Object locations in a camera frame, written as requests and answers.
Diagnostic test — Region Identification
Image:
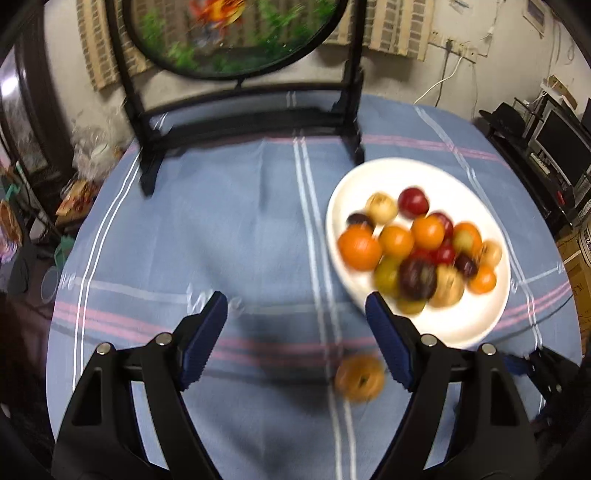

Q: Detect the large beige round fruit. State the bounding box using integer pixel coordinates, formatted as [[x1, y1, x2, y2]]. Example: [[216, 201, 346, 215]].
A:
[[429, 265, 465, 308]]

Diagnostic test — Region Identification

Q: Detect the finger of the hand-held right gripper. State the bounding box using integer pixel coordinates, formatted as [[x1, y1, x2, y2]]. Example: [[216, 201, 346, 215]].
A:
[[505, 354, 548, 385]]

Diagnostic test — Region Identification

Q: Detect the large orange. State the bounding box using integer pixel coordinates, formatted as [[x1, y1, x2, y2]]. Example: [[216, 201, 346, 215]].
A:
[[338, 224, 384, 271]]

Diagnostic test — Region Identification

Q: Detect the yellow green citrus fruit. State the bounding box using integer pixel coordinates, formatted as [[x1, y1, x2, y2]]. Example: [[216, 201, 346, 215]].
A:
[[452, 222, 482, 257]]

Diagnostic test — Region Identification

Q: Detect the dark purple plum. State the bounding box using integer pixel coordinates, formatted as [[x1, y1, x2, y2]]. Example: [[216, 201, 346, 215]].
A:
[[346, 211, 376, 232]]

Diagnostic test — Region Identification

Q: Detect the cardboard box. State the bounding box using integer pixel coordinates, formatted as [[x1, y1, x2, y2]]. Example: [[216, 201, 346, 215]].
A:
[[556, 228, 591, 333]]

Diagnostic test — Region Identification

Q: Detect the white wall socket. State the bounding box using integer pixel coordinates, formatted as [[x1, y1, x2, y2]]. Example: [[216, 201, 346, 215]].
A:
[[428, 31, 478, 63]]

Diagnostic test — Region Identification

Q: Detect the small dark plum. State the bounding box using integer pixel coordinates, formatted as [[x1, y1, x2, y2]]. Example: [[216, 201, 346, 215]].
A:
[[455, 254, 479, 278]]

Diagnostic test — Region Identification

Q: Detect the tan checkered wall hanging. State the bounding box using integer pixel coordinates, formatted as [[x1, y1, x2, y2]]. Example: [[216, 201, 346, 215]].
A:
[[76, 0, 435, 90]]

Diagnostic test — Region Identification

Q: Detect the black computer monitor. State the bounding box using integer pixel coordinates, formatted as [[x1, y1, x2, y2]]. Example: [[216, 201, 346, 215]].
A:
[[534, 108, 591, 185]]

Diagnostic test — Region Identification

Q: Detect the thin black cable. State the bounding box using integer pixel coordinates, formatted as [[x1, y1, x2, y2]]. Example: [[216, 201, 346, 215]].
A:
[[503, 295, 573, 321]]

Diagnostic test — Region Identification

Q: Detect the green plastic basket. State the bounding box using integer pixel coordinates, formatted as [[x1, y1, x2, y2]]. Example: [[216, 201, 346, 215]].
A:
[[54, 235, 77, 271]]

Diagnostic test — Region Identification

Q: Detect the medium orange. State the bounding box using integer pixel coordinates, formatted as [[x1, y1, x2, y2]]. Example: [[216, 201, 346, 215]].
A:
[[411, 215, 446, 250]]

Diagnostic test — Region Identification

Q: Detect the yellow orange persimmon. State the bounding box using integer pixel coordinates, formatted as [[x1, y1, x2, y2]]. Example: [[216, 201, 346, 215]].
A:
[[379, 224, 415, 259]]

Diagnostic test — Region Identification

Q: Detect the blue striped tablecloth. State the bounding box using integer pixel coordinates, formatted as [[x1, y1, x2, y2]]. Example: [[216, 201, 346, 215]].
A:
[[46, 90, 585, 480]]

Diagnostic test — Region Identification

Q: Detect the black hat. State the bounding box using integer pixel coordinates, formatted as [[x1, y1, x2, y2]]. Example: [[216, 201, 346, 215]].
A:
[[479, 102, 528, 136]]

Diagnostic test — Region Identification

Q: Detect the white oval plate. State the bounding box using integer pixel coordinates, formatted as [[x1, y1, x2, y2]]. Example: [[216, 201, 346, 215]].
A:
[[325, 158, 512, 350]]

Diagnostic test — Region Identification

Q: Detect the green yellow round fruit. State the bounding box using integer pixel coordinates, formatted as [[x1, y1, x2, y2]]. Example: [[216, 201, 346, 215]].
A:
[[373, 256, 402, 296]]

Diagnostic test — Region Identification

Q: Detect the clear plastic bag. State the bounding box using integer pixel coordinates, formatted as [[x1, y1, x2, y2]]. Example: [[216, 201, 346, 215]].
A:
[[71, 117, 125, 183]]

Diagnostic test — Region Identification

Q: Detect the round painted table screen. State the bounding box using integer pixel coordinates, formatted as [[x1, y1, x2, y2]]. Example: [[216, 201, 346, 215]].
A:
[[105, 0, 368, 197]]

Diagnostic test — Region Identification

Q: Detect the white power cable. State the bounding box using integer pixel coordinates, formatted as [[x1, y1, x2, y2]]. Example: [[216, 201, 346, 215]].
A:
[[413, 51, 465, 106]]

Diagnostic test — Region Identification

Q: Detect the black side shelf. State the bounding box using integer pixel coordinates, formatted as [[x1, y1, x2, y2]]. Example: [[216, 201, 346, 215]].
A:
[[480, 120, 583, 228]]

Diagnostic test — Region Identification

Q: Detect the orange tangerine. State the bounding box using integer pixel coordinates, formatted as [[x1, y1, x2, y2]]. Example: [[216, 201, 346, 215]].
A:
[[335, 353, 385, 402]]

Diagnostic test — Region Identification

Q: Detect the small orange fruit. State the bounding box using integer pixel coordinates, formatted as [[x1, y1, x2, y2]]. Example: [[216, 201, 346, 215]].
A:
[[468, 267, 498, 295]]

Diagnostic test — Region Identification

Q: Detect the pale beige fruit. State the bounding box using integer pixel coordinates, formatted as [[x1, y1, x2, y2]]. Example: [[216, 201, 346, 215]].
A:
[[475, 240, 503, 268]]

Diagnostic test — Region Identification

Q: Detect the dark brown passion fruit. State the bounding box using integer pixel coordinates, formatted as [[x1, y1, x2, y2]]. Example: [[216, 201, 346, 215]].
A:
[[399, 257, 438, 301]]

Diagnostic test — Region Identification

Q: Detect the dark red plum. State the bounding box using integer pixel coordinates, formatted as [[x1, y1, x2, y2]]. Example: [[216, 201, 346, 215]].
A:
[[398, 187, 430, 217]]

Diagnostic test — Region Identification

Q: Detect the dark wooden glass cabinet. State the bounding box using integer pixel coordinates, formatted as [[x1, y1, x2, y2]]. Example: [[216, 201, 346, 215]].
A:
[[0, 41, 61, 185]]

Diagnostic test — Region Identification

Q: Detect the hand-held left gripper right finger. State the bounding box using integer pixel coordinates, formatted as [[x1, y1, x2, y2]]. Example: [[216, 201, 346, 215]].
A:
[[365, 291, 541, 480]]

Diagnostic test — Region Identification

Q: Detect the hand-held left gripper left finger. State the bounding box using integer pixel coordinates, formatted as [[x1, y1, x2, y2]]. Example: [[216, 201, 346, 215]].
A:
[[51, 291, 229, 480]]

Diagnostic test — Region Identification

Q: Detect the beige brown-spotted fruit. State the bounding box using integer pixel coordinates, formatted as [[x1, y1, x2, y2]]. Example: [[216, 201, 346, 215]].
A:
[[366, 191, 399, 223]]

